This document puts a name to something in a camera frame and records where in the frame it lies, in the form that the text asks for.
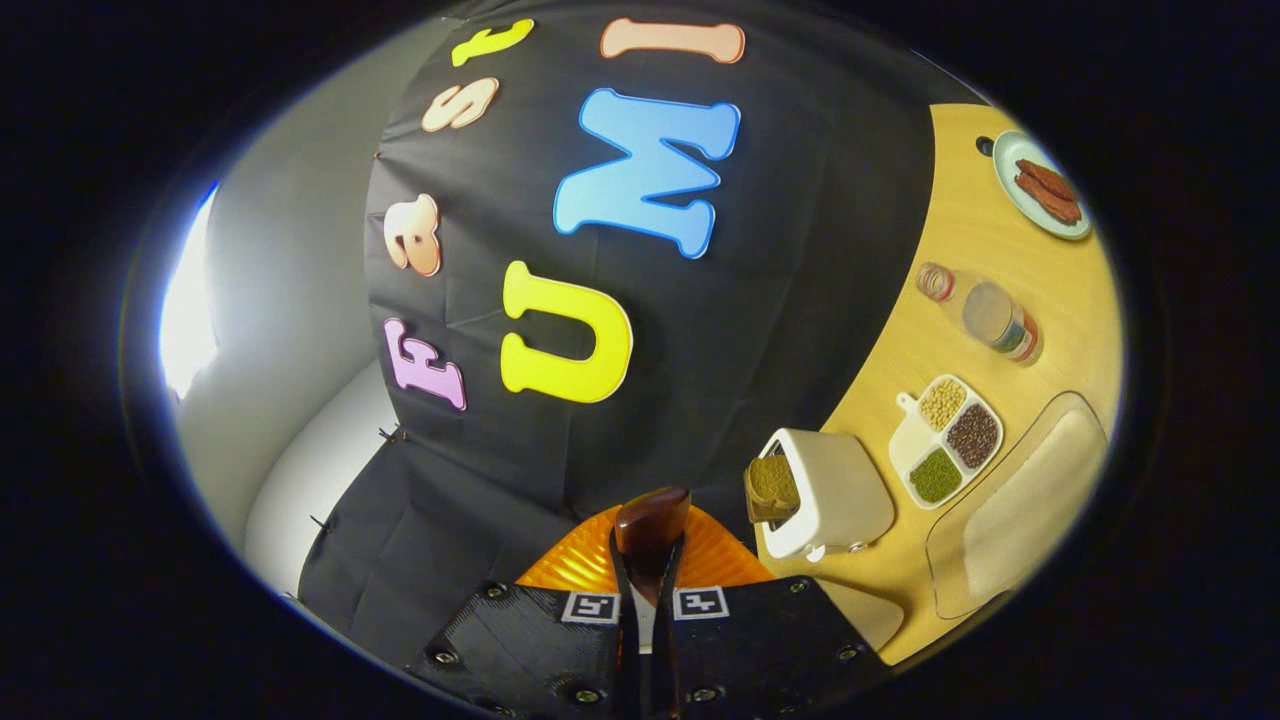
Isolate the clear plastic water bottle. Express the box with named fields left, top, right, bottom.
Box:
left=915, top=261, right=1045, bottom=367

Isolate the black backdrop cloth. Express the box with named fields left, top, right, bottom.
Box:
left=296, top=0, right=993, bottom=673

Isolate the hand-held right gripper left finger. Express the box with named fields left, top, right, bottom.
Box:
left=405, top=505, right=642, bottom=719

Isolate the white divided bean dish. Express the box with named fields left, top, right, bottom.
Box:
left=888, top=373, right=1005, bottom=511

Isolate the brown bread slice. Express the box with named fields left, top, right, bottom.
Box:
left=742, top=454, right=802, bottom=525

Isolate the clear tray of rice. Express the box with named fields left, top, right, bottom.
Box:
left=924, top=390, right=1112, bottom=622

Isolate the red raw steak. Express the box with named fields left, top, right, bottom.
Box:
left=1014, top=172, right=1084, bottom=227
left=1014, top=157, right=1080, bottom=202

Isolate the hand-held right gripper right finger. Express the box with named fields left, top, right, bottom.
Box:
left=645, top=505, right=891, bottom=719

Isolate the pale green plate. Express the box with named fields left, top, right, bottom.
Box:
left=991, top=129, right=1094, bottom=242

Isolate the white toaster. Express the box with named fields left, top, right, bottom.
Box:
left=756, top=427, right=897, bottom=562

